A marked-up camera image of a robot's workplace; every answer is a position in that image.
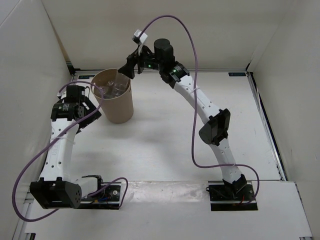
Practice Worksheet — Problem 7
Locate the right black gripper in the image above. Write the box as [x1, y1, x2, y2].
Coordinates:
[119, 43, 164, 79]

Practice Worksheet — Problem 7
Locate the clear unlabeled plastic bottle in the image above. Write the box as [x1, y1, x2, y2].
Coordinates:
[110, 74, 130, 98]

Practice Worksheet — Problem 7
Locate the green label clear bottle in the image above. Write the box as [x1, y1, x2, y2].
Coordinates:
[100, 86, 122, 99]

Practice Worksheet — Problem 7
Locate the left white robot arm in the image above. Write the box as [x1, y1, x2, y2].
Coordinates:
[29, 85, 105, 209]

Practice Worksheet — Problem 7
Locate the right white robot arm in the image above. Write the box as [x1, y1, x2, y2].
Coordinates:
[118, 37, 247, 200]

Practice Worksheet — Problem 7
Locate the brown cylindrical bin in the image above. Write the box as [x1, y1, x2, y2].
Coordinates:
[91, 69, 134, 124]

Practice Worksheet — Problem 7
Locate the left blue table sticker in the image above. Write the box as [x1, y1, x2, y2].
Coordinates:
[77, 75, 94, 80]

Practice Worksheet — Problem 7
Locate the blue table sticker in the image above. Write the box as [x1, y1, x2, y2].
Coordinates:
[77, 75, 94, 80]
[228, 72, 246, 77]

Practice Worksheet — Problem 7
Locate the right blue table sticker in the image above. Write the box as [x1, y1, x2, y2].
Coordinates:
[228, 72, 246, 77]

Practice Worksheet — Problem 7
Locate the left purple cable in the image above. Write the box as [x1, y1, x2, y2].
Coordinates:
[11, 83, 129, 222]

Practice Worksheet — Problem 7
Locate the purple cable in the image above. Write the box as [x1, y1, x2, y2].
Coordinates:
[11, 83, 129, 222]
[142, 15, 260, 206]

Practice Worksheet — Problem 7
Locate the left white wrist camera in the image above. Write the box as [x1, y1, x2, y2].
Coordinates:
[56, 91, 67, 100]

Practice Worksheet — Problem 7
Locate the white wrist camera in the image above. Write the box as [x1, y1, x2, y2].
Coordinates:
[132, 29, 148, 55]
[56, 91, 67, 100]

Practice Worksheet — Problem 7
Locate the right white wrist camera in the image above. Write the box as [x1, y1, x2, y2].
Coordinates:
[132, 29, 148, 55]

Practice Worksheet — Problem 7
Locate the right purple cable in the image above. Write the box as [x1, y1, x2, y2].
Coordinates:
[142, 15, 260, 206]

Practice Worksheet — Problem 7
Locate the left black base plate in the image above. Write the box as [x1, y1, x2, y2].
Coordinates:
[79, 182, 122, 210]

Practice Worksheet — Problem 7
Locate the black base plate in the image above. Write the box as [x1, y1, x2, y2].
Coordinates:
[79, 182, 122, 210]
[205, 183, 258, 212]

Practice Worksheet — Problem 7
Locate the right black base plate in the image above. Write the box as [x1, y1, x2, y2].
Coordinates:
[205, 183, 258, 212]

